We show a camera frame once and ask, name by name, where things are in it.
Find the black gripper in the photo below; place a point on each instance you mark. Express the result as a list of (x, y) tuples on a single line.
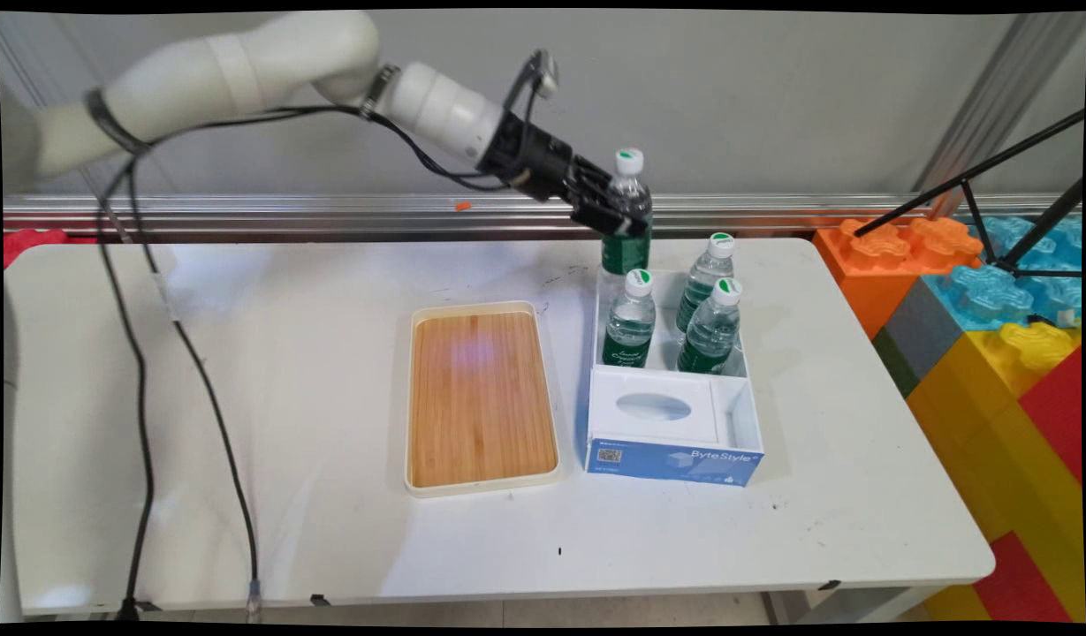
[(534, 159)]

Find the water bottle green label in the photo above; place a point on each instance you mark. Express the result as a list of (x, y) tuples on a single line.
[(712, 334), (631, 322), (629, 252), (703, 278)]

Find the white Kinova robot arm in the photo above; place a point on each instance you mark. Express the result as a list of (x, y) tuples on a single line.
[(242, 71)]

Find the bamboo tray with cream rim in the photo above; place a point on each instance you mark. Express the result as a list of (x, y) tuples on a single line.
[(481, 402)]

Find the blue and white cardboard box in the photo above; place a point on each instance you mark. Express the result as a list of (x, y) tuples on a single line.
[(675, 459)]

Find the orange giant building block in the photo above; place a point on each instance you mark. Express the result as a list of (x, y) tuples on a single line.
[(878, 265)]

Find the green giant building block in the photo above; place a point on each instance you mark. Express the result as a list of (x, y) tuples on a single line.
[(896, 362)]

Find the grey giant building block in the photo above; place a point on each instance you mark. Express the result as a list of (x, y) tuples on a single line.
[(927, 331)]

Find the black tripod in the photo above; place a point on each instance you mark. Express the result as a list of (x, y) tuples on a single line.
[(975, 177)]

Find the blue giant building block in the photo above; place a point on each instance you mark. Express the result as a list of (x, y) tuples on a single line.
[(1002, 291)]

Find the diagonal aluminium profile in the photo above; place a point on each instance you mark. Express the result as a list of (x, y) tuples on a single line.
[(1002, 97)]

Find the yellow giant building block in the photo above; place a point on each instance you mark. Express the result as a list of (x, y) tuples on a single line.
[(984, 424)]

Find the red giant building block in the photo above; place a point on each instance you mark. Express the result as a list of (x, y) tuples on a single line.
[(1059, 415), (1024, 583)]

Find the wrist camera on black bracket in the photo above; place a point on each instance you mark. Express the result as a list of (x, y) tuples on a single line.
[(535, 75)]

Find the horizontal aluminium rail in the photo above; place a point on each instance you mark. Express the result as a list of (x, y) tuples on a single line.
[(330, 212)]

